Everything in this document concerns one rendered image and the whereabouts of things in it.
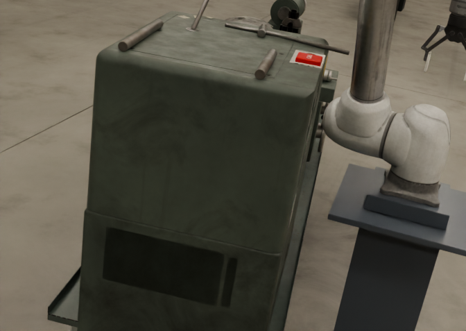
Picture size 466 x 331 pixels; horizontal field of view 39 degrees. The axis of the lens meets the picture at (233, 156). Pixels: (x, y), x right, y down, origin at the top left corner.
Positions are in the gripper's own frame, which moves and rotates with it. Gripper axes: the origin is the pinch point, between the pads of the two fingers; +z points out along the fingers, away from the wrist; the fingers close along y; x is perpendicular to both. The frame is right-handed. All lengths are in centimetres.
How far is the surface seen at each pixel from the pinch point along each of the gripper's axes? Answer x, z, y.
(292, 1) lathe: 60, -3, -79
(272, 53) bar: -94, -16, -31
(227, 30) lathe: -75, -14, -52
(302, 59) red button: -88, -15, -26
